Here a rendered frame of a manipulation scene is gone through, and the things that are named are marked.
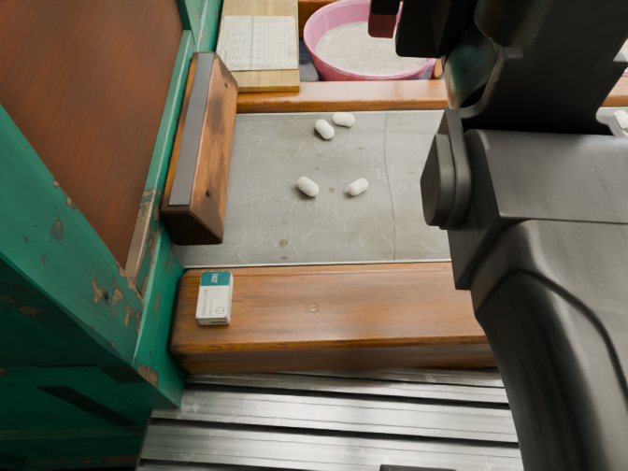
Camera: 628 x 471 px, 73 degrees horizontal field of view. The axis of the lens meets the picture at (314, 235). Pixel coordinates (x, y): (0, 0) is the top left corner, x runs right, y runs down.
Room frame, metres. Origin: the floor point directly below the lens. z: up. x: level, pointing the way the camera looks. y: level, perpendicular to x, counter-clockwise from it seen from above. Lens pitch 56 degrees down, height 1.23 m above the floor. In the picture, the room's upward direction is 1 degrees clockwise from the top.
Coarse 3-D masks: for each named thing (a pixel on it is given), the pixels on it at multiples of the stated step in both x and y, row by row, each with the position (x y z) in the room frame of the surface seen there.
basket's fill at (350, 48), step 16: (336, 32) 0.84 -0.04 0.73; (352, 32) 0.84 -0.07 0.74; (320, 48) 0.78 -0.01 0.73; (336, 48) 0.79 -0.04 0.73; (352, 48) 0.78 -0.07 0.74; (368, 48) 0.78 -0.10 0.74; (384, 48) 0.78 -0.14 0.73; (336, 64) 0.73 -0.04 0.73; (352, 64) 0.73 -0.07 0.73; (368, 64) 0.73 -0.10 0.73; (384, 64) 0.73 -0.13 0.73; (400, 64) 0.74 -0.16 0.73; (416, 64) 0.74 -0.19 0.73
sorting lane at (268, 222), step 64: (256, 128) 0.54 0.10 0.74; (384, 128) 0.54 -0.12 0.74; (256, 192) 0.40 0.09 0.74; (320, 192) 0.40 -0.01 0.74; (384, 192) 0.41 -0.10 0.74; (192, 256) 0.29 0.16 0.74; (256, 256) 0.29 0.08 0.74; (320, 256) 0.29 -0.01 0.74; (384, 256) 0.29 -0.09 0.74; (448, 256) 0.29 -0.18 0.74
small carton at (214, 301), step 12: (204, 276) 0.24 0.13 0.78; (216, 276) 0.24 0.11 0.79; (228, 276) 0.24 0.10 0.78; (204, 288) 0.22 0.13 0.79; (216, 288) 0.22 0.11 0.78; (228, 288) 0.22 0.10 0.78; (204, 300) 0.21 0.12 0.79; (216, 300) 0.21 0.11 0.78; (228, 300) 0.21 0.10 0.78; (204, 312) 0.19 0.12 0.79; (216, 312) 0.19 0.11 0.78; (228, 312) 0.19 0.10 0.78; (204, 324) 0.18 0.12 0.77
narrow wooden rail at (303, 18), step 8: (304, 0) 0.91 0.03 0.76; (312, 0) 0.91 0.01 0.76; (320, 0) 0.91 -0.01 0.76; (328, 0) 0.91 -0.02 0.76; (336, 0) 0.91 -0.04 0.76; (304, 8) 0.90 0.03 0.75; (312, 8) 0.90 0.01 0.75; (320, 8) 0.91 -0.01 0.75; (304, 16) 0.90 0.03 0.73; (304, 24) 0.90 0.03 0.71
